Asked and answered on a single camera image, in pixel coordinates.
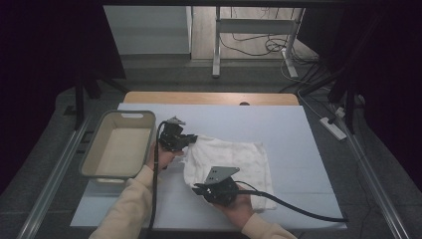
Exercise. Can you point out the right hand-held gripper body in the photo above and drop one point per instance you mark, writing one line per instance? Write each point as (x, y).
(222, 192)

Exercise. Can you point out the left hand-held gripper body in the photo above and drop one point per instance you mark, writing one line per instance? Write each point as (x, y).
(170, 137)

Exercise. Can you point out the white baby romper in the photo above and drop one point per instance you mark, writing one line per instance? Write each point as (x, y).
(232, 156)

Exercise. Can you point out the beige basket with grey rim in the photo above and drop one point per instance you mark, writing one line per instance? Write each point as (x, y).
(122, 152)

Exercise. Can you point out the person's left hand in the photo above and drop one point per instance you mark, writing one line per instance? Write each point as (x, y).
(161, 161)

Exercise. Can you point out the person's right hand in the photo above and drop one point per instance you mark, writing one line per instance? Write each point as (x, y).
(240, 212)

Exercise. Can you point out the white cabinet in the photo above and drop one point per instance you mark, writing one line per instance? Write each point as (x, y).
(149, 30)

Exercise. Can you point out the white power strip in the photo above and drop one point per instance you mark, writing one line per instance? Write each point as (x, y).
(332, 128)

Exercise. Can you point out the dark curtain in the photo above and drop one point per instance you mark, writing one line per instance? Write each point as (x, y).
(33, 66)
(391, 66)

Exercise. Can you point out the white metal desk frame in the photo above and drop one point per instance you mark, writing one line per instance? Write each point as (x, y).
(252, 26)

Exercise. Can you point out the aluminium rail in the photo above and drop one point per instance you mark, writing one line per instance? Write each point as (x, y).
(378, 189)
(49, 186)

